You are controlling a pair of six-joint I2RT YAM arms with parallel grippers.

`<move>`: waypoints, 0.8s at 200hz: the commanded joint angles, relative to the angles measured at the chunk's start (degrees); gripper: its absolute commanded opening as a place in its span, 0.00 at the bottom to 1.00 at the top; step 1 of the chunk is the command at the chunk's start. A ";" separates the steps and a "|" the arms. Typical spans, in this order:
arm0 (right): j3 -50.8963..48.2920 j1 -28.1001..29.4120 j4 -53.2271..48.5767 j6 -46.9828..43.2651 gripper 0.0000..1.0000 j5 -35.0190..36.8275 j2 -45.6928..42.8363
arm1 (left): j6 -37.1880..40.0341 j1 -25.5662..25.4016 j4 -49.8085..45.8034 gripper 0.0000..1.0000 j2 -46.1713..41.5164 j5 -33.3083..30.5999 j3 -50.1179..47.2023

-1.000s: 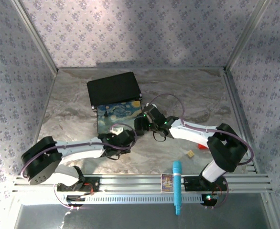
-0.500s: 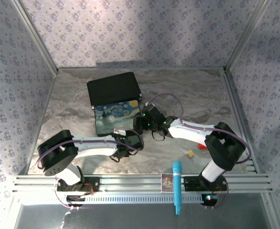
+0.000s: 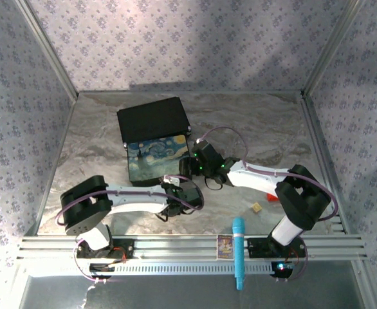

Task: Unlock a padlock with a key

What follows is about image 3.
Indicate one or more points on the black case with silver corners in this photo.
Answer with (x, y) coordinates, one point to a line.
(153, 119)

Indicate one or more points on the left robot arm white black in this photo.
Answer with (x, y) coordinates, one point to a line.
(134, 201)

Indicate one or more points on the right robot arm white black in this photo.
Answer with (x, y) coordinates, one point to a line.
(256, 180)

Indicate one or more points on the starry night picture panel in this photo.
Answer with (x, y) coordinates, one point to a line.
(158, 157)

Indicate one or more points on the small wooden cube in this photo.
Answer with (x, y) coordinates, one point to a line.
(257, 207)

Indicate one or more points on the small picture card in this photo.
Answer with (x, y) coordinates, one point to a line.
(224, 247)

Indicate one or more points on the small orange red object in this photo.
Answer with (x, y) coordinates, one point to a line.
(272, 198)

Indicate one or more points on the cyan marker pen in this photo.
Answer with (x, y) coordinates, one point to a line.
(239, 251)

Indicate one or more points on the grey metal sheet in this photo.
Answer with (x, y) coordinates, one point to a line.
(191, 294)

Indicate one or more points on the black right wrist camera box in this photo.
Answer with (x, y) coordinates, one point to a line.
(206, 151)

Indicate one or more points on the aluminium extrusion rail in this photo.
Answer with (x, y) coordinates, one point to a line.
(175, 248)

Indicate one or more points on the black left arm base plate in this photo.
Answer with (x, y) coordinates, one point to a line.
(124, 249)

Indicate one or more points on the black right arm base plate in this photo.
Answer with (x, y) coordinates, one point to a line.
(259, 248)

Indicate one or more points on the aluminium side frame rail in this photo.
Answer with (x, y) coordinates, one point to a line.
(55, 161)
(323, 161)

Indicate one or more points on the aluminium frame post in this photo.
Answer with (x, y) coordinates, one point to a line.
(331, 48)
(47, 48)

